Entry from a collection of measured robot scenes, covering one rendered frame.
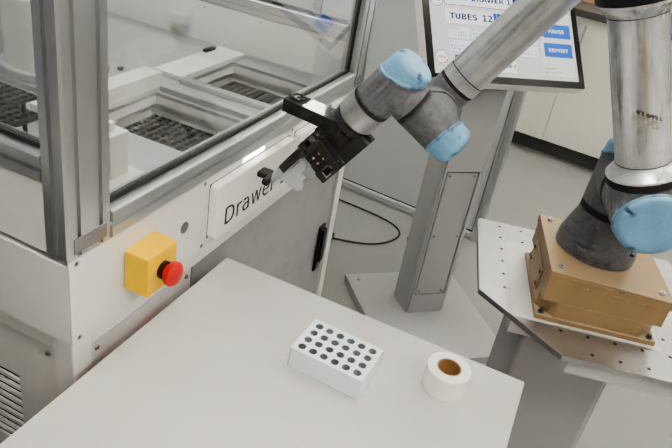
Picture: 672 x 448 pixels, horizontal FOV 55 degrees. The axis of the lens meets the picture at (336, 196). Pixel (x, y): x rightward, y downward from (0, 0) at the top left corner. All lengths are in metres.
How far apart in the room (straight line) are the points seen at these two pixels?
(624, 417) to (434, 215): 0.90
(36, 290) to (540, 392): 0.99
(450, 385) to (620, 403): 1.48
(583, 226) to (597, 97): 2.78
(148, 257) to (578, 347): 0.77
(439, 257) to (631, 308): 1.09
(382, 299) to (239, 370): 1.45
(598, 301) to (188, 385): 0.74
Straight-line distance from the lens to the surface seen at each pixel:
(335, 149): 1.15
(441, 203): 2.16
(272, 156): 1.29
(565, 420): 1.51
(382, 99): 1.06
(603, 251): 1.30
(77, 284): 0.95
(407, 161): 3.02
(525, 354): 1.39
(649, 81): 1.06
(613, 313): 1.31
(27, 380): 1.17
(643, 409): 2.49
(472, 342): 2.37
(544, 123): 4.14
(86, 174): 0.88
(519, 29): 1.15
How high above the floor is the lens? 1.48
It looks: 28 degrees down
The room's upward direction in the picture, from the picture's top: 10 degrees clockwise
